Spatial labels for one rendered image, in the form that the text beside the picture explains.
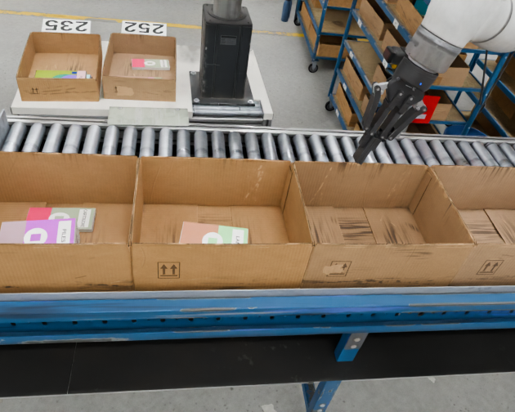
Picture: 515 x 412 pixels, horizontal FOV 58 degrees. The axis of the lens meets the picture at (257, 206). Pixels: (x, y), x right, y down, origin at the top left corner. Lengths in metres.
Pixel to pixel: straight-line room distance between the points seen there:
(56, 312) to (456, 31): 0.94
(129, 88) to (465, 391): 1.85
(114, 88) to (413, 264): 1.31
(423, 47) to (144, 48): 1.56
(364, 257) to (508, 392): 1.40
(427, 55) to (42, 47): 1.74
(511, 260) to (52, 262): 1.06
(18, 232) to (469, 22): 1.01
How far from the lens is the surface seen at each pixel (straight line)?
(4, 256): 1.07
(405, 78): 0.96
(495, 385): 2.38
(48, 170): 1.27
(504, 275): 1.36
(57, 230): 1.17
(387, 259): 1.13
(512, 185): 1.58
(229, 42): 1.89
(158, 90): 1.95
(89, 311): 1.07
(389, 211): 1.43
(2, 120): 1.85
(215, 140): 1.78
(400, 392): 2.15
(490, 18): 0.97
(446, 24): 0.93
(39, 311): 1.10
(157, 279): 1.08
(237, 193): 1.28
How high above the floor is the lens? 1.79
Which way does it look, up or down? 43 degrees down
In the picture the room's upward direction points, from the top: 10 degrees clockwise
